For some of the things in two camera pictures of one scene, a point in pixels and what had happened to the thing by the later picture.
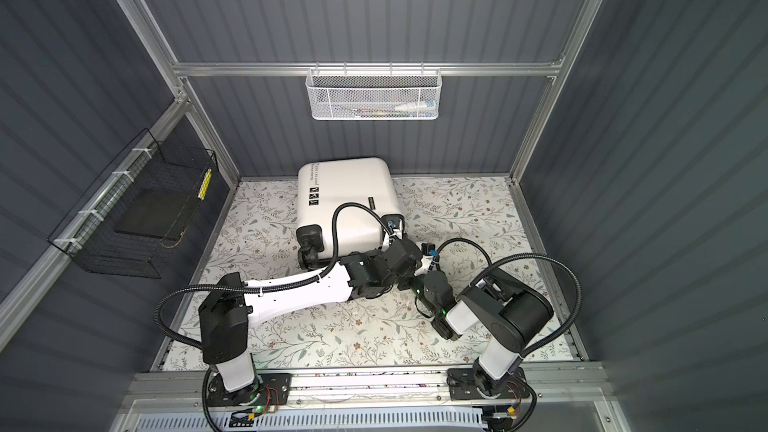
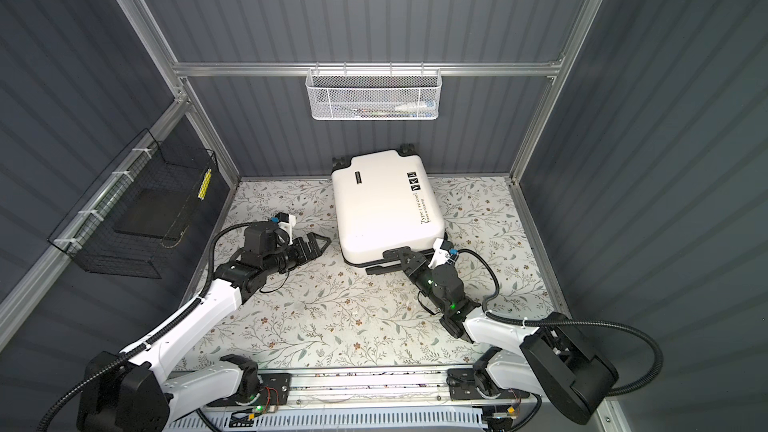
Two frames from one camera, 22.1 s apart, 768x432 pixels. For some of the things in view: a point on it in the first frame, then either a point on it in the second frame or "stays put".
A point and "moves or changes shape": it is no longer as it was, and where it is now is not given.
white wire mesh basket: (374, 93) stays put
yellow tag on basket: (205, 184) stays put
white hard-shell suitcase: (324, 186) moves or changes shape
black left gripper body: (412, 273) → (287, 259)
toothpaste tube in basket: (412, 106) stays put
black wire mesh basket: (140, 207) stays put
